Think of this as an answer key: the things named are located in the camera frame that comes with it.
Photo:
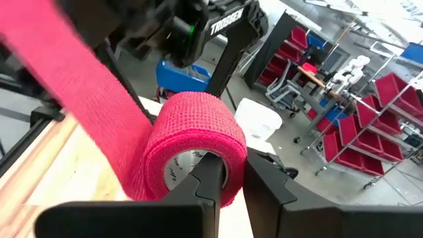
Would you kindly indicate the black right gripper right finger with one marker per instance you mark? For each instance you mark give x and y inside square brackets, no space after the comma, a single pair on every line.
[314,221]

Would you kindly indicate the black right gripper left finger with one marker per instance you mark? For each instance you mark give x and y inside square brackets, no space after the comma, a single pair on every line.
[148,219]

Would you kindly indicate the red bandage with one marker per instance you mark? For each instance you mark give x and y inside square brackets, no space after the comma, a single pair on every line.
[195,122]

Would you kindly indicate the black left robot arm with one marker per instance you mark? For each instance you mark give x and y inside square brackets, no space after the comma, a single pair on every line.
[228,24]

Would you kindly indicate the red plastic bin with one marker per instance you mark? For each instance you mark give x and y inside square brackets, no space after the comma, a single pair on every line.
[396,92]
[342,152]
[391,150]
[373,168]
[376,115]
[358,134]

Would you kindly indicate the blue plastic bin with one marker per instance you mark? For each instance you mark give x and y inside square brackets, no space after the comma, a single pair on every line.
[178,79]
[413,53]

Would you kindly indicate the white trash can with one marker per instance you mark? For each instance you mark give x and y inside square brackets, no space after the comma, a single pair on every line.
[257,122]

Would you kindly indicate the metal shelf rack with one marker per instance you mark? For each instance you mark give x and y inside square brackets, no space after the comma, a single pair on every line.
[350,99]

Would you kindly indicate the grey office chair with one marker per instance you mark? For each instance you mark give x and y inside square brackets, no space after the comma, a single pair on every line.
[282,92]

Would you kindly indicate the wooden work table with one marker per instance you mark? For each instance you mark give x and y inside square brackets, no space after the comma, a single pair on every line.
[317,81]

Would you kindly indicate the black partition panel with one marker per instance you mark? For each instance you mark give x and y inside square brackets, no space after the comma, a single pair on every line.
[271,53]

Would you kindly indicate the white robot figure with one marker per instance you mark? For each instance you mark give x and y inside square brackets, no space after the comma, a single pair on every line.
[350,72]

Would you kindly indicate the rack of red bins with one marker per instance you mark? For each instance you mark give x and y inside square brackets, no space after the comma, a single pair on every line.
[291,49]

